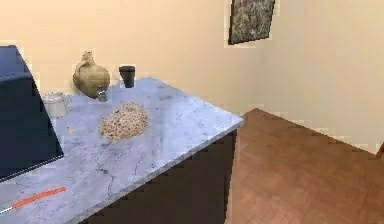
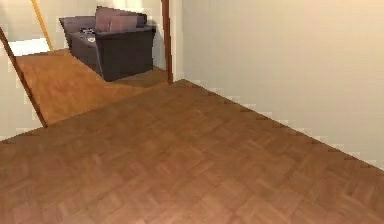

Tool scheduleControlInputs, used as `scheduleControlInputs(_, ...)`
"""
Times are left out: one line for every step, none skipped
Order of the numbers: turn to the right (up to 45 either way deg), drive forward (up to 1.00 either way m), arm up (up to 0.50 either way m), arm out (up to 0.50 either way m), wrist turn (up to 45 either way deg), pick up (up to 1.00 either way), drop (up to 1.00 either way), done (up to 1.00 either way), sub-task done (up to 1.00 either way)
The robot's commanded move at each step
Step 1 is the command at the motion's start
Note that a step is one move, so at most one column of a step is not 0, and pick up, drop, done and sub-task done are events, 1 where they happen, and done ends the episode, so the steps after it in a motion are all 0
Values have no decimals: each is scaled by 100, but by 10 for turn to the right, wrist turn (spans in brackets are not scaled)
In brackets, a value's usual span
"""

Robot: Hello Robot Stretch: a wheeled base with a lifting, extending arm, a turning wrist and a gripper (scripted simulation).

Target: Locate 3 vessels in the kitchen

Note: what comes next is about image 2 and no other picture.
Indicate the dark grey sofa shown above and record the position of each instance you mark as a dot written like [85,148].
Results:
[123,53]

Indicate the mauve sofa cushion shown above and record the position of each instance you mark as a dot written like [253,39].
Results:
[115,20]

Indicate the small black and white object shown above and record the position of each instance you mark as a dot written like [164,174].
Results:
[87,31]

